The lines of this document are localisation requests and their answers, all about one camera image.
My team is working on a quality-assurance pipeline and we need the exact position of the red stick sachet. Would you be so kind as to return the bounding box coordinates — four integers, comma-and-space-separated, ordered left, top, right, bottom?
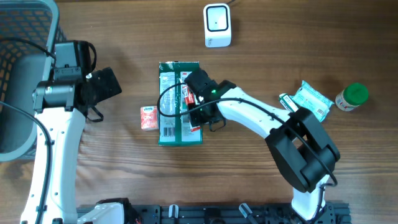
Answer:
181, 85, 201, 133

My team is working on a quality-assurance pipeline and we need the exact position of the green 3M gloves package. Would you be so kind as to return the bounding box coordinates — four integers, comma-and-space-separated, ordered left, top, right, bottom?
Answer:
158, 62, 202, 146

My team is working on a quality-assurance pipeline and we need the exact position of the orange Kleenex tissue pack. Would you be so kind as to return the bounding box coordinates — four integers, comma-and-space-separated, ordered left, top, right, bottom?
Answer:
141, 106, 159, 131

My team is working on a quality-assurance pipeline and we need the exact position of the black white small box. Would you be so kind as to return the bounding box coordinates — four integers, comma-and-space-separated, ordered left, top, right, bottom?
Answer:
279, 93, 299, 112

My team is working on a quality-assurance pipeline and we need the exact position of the mint green wipes pack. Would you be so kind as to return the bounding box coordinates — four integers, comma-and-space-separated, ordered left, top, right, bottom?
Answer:
292, 80, 334, 122

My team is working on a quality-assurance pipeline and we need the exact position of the green lid white jar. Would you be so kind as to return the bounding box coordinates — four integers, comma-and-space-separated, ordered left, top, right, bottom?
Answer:
335, 83, 369, 111

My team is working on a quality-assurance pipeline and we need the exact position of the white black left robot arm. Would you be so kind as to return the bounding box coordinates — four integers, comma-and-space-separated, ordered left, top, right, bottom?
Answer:
21, 67, 121, 223

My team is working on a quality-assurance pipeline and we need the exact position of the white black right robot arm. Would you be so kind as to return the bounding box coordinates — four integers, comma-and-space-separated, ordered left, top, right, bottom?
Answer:
186, 78, 340, 223

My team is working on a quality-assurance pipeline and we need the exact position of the white barcode scanner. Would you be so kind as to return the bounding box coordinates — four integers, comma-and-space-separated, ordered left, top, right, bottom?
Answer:
203, 3, 232, 48

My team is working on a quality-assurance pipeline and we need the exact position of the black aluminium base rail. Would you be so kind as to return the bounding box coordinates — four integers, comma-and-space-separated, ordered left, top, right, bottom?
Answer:
76, 202, 352, 224

